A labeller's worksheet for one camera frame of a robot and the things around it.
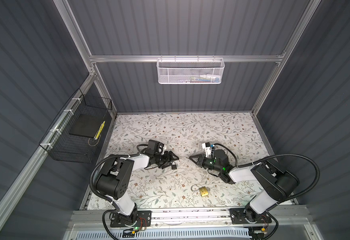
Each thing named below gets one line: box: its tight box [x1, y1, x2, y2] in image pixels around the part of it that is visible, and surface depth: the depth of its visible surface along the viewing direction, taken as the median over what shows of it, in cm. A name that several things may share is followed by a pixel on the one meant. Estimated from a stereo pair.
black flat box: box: [69, 113, 106, 139], surface depth 75 cm
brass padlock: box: [190, 184, 209, 197], surface depth 84 cm
